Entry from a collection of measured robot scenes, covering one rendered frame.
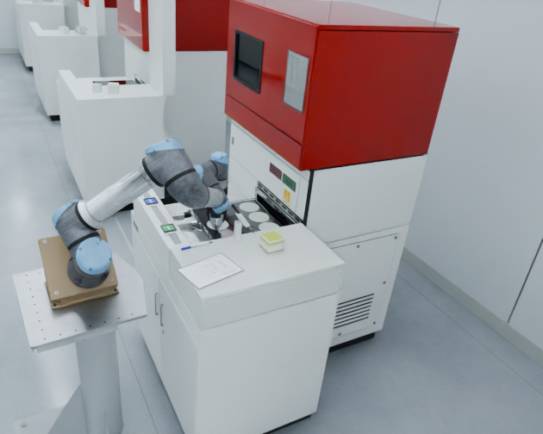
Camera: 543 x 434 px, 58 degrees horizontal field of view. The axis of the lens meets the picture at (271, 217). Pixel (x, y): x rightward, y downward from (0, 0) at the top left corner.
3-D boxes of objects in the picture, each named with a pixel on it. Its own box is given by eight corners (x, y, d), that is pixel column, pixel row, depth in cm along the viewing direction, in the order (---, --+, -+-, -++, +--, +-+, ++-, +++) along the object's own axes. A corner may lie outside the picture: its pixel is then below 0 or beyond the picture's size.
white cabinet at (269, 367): (234, 306, 318) (241, 194, 279) (315, 424, 246) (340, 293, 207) (134, 333, 289) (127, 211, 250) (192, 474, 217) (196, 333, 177)
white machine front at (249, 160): (231, 177, 294) (235, 113, 275) (302, 248, 233) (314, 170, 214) (227, 178, 293) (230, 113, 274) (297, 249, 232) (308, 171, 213)
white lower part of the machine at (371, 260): (308, 267, 365) (325, 165, 326) (380, 340, 304) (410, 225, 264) (221, 289, 333) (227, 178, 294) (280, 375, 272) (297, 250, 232)
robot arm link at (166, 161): (61, 254, 169) (190, 170, 158) (40, 216, 170) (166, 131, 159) (81, 250, 181) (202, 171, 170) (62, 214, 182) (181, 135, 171)
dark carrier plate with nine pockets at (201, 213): (254, 200, 256) (254, 199, 256) (287, 232, 230) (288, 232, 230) (191, 210, 240) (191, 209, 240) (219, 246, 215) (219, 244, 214)
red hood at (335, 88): (334, 105, 305) (351, 2, 277) (427, 154, 245) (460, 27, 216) (222, 113, 271) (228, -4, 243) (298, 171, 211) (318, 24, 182)
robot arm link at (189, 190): (209, 199, 158) (238, 203, 207) (191, 170, 159) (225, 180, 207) (178, 218, 159) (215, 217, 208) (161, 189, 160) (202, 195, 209)
